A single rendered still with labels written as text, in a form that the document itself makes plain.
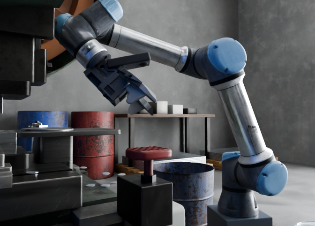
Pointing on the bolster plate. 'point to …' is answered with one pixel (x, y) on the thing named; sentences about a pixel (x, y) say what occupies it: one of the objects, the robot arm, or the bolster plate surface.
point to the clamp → (5, 172)
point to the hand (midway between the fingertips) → (157, 108)
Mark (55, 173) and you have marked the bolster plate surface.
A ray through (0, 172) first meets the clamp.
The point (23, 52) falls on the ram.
